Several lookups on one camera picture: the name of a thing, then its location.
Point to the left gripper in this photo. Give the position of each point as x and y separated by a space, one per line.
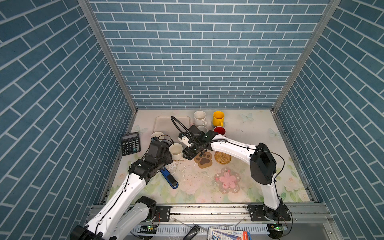
168 155

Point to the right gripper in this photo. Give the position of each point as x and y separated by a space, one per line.
188 154

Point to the white mug lavender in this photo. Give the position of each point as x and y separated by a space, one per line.
158 135

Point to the cork paw coaster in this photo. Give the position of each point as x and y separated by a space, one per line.
204 160

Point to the red interior mug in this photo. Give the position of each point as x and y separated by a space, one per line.
220 130

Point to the rattan round coaster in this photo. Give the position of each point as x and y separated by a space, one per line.
222 158

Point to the yellow mug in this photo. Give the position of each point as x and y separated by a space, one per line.
218 119

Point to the pink flower coaster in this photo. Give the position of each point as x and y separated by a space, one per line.
228 181

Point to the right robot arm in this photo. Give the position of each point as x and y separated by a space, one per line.
263 166

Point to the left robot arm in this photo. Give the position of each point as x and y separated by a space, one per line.
112 222

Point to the black calculator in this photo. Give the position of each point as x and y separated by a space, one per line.
130 144

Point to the left circuit board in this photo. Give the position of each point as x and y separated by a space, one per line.
152 230

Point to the circuit board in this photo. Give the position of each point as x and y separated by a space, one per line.
276 228
152 230

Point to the printed packet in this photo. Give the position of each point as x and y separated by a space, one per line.
221 234

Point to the right circuit board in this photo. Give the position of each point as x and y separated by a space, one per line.
276 228

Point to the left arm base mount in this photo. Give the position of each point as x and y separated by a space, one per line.
160 214

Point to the black remote handle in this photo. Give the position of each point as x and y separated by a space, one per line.
192 233

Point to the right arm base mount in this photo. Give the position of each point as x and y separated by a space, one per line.
263 213

